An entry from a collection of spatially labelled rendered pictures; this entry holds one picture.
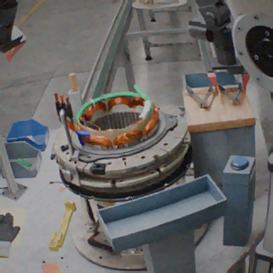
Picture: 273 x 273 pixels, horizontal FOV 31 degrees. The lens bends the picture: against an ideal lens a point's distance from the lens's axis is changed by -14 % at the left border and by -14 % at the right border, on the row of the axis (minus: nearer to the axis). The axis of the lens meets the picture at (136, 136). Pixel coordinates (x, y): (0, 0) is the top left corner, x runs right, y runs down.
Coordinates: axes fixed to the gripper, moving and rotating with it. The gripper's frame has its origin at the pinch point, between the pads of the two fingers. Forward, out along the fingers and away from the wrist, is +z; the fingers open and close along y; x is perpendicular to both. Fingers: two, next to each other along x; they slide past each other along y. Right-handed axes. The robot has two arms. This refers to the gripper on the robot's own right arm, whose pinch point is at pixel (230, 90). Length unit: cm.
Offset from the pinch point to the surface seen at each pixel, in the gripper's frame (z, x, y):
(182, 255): 15, 46, 18
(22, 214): 31, 6, 68
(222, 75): 3.7, -18.2, 0.0
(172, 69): 112, -265, 14
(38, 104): 113, -239, 121
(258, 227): 30.3, 25.2, -4.6
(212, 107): 2.1, 4.2, 6.3
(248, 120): 2.7, 12.3, -2.9
